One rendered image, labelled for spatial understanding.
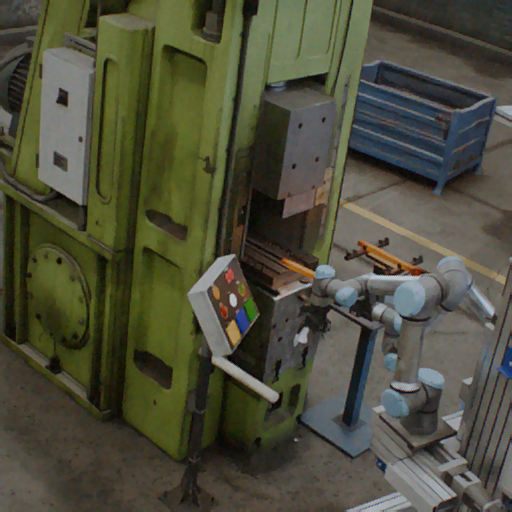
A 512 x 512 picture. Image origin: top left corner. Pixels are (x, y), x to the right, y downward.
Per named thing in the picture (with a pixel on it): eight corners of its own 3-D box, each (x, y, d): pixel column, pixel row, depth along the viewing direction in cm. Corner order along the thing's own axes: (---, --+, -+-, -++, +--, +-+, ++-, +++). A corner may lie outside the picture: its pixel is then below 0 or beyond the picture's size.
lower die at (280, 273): (301, 278, 454) (303, 261, 450) (271, 290, 441) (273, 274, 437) (235, 241, 478) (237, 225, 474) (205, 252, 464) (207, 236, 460)
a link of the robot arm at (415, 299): (426, 414, 371) (446, 281, 349) (400, 426, 361) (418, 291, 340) (403, 400, 379) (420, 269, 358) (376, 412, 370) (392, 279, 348)
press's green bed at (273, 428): (301, 432, 503) (315, 355, 481) (250, 461, 478) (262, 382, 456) (224, 380, 534) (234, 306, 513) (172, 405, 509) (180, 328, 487)
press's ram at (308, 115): (335, 181, 443) (350, 96, 424) (277, 200, 416) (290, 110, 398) (267, 149, 466) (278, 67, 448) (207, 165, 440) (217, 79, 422)
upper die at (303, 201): (312, 207, 438) (316, 188, 433) (282, 218, 424) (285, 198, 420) (244, 173, 462) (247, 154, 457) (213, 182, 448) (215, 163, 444)
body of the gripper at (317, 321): (314, 336, 393) (319, 310, 387) (302, 326, 399) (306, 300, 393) (329, 333, 397) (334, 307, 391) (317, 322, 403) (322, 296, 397)
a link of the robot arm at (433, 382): (445, 405, 379) (453, 376, 373) (422, 416, 371) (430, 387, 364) (422, 389, 387) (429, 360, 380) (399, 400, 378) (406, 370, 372)
